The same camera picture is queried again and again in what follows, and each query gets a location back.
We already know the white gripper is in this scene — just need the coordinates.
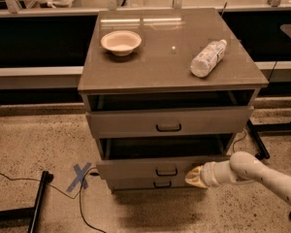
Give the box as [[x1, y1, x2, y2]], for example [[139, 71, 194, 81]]
[[185, 160, 235, 188]]

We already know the grey drawer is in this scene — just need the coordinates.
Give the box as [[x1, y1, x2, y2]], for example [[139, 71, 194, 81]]
[[97, 134, 232, 180], [86, 106, 253, 139], [107, 178, 189, 191]]

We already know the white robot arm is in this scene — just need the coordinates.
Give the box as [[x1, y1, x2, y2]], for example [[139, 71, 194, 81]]
[[185, 151, 291, 206]]

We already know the grey top drawer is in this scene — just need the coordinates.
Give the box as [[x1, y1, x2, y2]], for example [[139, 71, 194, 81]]
[[86, 106, 253, 139]]

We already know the grey bottom drawer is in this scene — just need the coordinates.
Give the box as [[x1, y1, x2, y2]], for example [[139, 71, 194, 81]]
[[107, 178, 189, 191]]

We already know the grey drawer cabinet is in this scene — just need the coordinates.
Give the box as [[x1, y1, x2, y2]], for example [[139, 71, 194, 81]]
[[77, 7, 270, 194]]

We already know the black stand leg right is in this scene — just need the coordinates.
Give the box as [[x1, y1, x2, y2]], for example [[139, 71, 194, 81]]
[[246, 120, 270, 160]]

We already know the black stand leg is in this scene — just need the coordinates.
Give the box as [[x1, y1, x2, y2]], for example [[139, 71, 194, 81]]
[[246, 120, 270, 160], [0, 171, 53, 233]]

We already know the clear plastic water bottle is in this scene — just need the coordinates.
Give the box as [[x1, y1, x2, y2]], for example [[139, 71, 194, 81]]
[[190, 40, 227, 78]]

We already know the blue tape cross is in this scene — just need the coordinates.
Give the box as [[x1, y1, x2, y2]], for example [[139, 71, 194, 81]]
[[66, 162, 91, 192]]

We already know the white paper bowl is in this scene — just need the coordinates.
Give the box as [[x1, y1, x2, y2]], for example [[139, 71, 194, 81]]
[[101, 30, 142, 56]]

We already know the black stand leg left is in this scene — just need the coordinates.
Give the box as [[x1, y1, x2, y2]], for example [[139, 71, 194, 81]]
[[0, 171, 53, 233]]

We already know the black floor cable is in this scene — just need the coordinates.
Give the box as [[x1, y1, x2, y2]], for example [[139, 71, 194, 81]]
[[0, 165, 108, 233]]

